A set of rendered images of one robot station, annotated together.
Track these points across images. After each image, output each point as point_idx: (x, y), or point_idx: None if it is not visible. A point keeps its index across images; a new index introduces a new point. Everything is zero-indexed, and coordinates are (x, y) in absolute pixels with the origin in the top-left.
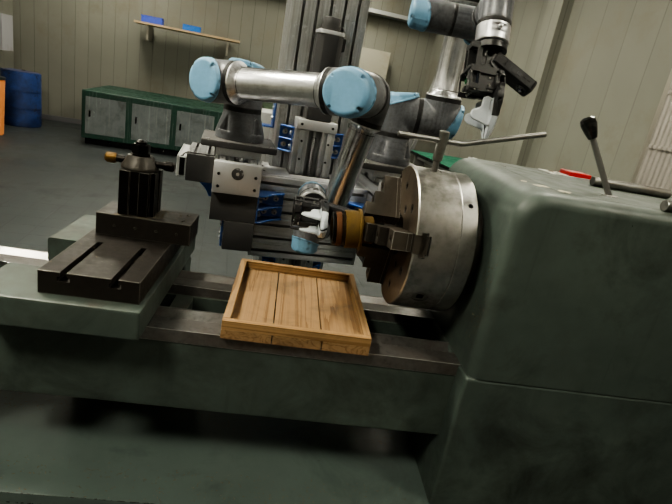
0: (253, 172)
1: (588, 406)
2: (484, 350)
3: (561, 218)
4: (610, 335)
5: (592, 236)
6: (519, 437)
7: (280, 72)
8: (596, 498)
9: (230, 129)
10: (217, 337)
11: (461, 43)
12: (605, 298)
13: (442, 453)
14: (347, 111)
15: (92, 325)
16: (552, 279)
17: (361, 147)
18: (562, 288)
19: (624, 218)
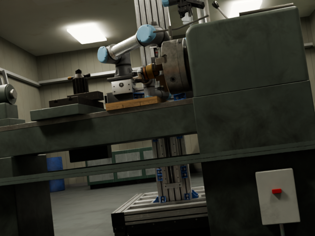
0: (127, 82)
1: (246, 95)
2: (194, 84)
3: (199, 29)
4: (239, 63)
5: (213, 31)
6: (224, 116)
7: (125, 40)
8: (273, 138)
9: (118, 73)
10: (105, 112)
11: (202, 9)
12: (229, 50)
13: (197, 133)
14: (146, 39)
15: (65, 111)
16: (206, 50)
17: None
18: (212, 52)
19: (221, 22)
